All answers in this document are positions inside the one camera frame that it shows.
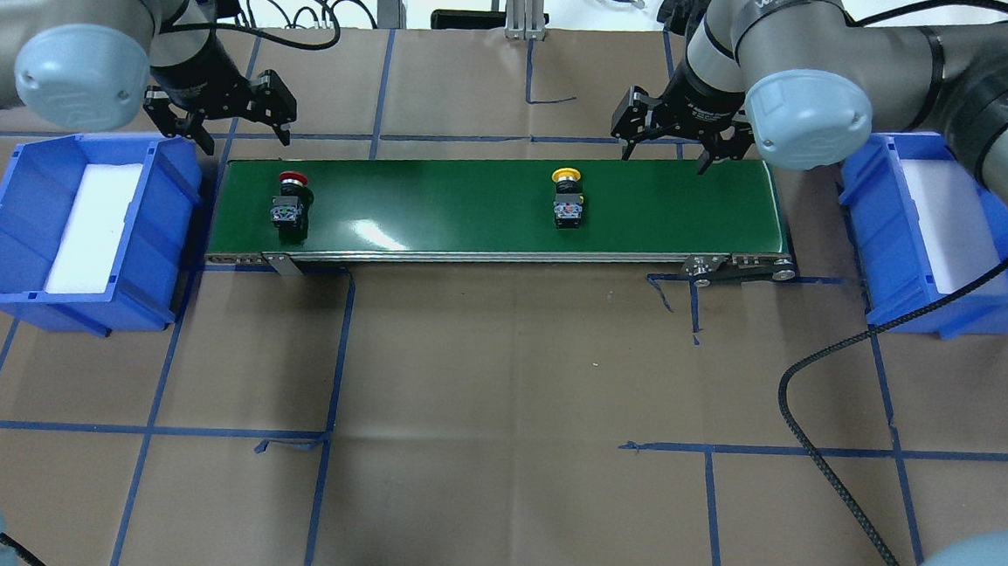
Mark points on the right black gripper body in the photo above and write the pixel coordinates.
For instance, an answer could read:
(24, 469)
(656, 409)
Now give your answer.
(705, 108)

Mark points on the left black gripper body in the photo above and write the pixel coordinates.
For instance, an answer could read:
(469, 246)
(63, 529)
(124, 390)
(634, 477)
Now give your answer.
(195, 67)

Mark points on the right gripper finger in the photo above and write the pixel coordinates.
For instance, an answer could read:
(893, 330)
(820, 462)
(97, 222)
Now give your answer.
(629, 147)
(707, 158)

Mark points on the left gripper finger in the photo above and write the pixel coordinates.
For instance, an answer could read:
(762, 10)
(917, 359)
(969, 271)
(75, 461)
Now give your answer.
(196, 133)
(283, 132)

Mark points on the red push button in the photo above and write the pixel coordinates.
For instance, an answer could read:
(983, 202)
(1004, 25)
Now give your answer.
(290, 208)

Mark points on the yellow push button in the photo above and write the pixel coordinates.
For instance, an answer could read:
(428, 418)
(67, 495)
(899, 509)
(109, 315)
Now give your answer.
(568, 202)

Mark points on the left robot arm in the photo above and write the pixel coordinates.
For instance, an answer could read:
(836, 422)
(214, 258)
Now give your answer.
(86, 64)

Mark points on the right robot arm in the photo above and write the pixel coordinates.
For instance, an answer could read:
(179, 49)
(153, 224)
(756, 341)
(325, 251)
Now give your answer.
(806, 84)

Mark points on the green conveyor belt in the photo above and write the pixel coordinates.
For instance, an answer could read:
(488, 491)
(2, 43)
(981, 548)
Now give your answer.
(722, 227)

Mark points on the left blue bin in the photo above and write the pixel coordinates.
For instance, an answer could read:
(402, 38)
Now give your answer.
(36, 196)

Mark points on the blue bin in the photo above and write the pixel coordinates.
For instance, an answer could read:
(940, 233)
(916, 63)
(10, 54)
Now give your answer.
(890, 248)
(36, 196)

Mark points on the black power adapter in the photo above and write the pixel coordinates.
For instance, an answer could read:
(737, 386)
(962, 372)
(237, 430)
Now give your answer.
(390, 14)

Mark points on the left white foam pad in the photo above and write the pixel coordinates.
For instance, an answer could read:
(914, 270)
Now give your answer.
(94, 229)

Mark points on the white foam pad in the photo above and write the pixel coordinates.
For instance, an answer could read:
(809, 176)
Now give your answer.
(955, 230)
(94, 229)

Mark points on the right blue bin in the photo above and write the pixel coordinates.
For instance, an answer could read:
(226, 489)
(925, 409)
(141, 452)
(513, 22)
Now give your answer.
(890, 248)

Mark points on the right white foam pad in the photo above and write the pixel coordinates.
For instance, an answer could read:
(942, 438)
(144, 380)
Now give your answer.
(955, 230)

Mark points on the aluminium frame post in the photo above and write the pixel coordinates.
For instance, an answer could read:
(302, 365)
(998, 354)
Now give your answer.
(524, 19)

